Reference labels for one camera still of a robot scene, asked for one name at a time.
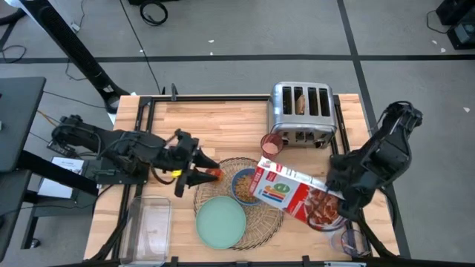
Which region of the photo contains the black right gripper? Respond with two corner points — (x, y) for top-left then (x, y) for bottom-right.
(325, 151), (376, 222)

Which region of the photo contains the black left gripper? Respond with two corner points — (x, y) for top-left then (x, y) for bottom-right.
(168, 128), (223, 197)

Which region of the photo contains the orange red toy food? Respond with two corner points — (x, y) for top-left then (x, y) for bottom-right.
(206, 168), (225, 182)

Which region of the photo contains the blue ceramic bowl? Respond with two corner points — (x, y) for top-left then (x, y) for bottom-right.
(230, 167), (263, 207)

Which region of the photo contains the Life cinnamon cereal box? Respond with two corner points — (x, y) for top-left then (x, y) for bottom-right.
(249, 155), (348, 231)

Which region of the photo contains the pale green plate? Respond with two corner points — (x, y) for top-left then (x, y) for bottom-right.
(195, 195), (247, 250)

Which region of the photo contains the pink faceted plastic tumbler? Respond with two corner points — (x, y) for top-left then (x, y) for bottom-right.
(260, 133), (284, 161)

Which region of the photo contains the round woven straw placemat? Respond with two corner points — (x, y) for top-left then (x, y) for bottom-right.
(192, 156), (285, 251)

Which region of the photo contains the clear measuring cup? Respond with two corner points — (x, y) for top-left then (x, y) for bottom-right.
(330, 226), (368, 259)

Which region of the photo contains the stainless steel four-slot toaster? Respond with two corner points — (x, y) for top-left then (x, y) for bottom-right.
(267, 81), (338, 150)

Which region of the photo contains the clear plastic container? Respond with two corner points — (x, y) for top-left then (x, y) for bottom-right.
(119, 195), (172, 266)

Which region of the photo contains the white paper sheet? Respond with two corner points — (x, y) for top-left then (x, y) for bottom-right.
(36, 156), (85, 200)

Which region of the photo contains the black desk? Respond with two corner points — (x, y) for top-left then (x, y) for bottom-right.
(0, 76), (47, 174)

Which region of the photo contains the black equipment box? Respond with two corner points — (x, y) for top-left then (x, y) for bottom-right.
(436, 0), (475, 51)

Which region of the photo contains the black metal table frame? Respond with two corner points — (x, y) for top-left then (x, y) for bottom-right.
(91, 84), (400, 267)

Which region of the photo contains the coiled black cable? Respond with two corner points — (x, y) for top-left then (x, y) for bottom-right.
(139, 0), (168, 27)

